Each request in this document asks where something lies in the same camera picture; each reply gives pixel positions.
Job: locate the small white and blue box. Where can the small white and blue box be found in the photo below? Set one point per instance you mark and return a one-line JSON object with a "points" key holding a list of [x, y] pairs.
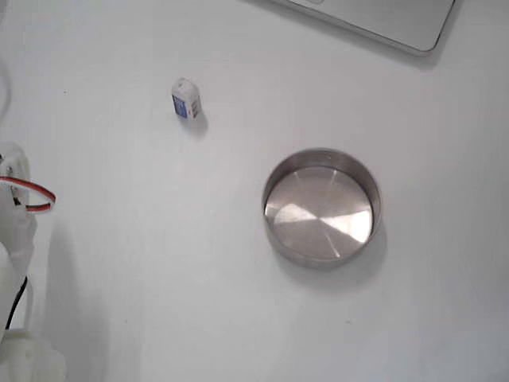
{"points": [[183, 99]]}

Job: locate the round metal bowl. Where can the round metal bowl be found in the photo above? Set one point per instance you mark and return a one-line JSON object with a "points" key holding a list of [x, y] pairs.
{"points": [[318, 215]]}

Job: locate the silver laptop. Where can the silver laptop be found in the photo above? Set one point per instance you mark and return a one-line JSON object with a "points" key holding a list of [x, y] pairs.
{"points": [[378, 16]]}

